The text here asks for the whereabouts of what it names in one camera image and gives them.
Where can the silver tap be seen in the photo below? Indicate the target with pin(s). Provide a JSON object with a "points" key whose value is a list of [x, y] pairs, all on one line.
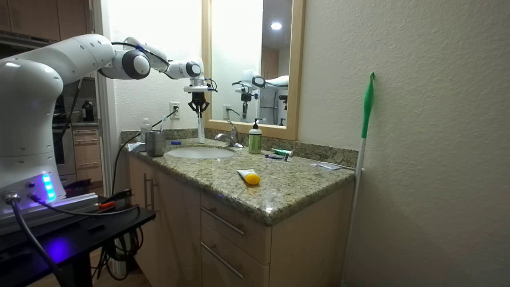
{"points": [[231, 138]]}

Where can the white oval sink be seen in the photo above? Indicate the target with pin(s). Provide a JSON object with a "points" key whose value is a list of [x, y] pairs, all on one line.
{"points": [[199, 152]]}

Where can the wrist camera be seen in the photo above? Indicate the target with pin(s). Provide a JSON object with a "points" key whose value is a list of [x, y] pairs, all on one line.
{"points": [[190, 89]]}

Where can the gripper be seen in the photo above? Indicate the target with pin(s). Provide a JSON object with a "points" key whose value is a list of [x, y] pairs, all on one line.
{"points": [[198, 97]]}

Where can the oven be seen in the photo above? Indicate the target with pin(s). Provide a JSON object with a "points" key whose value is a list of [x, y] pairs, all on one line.
{"points": [[63, 149]]}

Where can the green toothpaste tube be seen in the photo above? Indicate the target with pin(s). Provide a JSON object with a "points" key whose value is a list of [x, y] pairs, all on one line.
{"points": [[282, 152]]}

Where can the cabinet door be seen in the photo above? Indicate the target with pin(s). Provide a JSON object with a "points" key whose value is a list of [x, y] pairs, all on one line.
{"points": [[175, 231], [136, 191]]}

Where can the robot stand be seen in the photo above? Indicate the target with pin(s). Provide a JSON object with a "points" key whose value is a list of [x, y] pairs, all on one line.
{"points": [[79, 231]]}

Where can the wood framed mirror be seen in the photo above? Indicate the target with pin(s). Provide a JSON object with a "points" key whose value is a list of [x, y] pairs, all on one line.
{"points": [[251, 59]]}

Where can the drawer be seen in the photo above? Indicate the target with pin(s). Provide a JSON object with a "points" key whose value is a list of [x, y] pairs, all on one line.
{"points": [[239, 227], [231, 267]]}

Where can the steel tumbler cup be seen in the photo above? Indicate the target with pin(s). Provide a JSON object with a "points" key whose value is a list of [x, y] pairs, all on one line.
{"points": [[155, 144]]}

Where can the white tube with yellow cap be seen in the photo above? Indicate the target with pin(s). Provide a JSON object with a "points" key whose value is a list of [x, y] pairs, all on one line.
{"points": [[250, 177]]}

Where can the black and orange clamp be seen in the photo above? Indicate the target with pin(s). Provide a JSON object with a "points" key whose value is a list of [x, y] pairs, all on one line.
{"points": [[115, 198]]}

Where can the white packet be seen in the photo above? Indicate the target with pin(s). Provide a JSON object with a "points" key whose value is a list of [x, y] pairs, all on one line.
{"points": [[136, 147]]}

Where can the clear plastic packet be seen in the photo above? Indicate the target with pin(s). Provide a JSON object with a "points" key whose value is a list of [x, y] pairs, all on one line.
{"points": [[326, 166]]}

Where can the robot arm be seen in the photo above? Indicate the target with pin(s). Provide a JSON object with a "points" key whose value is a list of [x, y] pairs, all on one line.
{"points": [[28, 103]]}

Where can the green soap pump bottle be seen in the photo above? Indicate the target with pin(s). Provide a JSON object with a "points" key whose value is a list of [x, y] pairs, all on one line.
{"points": [[255, 141]]}

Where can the dark bottle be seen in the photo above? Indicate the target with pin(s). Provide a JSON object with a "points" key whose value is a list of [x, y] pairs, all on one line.
{"points": [[87, 111]]}

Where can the kitchen drawer cabinet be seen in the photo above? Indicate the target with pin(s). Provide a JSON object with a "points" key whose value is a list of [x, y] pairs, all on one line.
{"points": [[87, 153]]}

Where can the toothbrush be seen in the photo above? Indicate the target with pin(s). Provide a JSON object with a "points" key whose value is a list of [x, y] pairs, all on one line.
{"points": [[162, 124]]}

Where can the wooden wall cabinets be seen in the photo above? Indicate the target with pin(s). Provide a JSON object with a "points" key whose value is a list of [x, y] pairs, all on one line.
{"points": [[40, 18]]}

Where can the wall socket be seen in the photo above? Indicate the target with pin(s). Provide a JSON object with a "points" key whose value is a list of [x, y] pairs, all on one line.
{"points": [[174, 110]]}

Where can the small clear bottle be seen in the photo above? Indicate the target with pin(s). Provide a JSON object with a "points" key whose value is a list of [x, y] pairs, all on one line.
{"points": [[145, 129]]}

